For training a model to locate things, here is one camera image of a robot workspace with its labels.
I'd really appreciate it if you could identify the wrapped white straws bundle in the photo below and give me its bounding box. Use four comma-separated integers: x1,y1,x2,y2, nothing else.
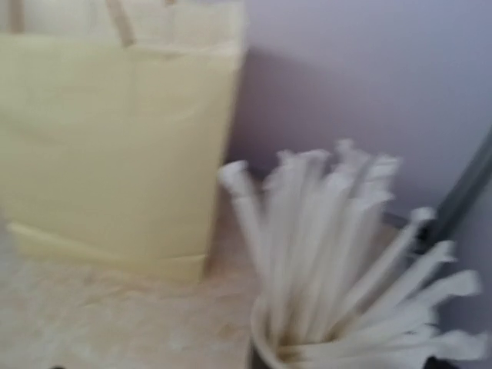
218,140,490,366

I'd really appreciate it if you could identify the right aluminium post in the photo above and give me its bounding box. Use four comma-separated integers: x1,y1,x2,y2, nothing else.
420,129,491,254

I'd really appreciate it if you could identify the black cup holding straws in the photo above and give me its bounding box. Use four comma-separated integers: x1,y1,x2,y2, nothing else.
251,298,429,368

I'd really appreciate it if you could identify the cream paper bag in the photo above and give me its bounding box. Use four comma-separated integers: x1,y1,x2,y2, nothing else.
1,1,246,282

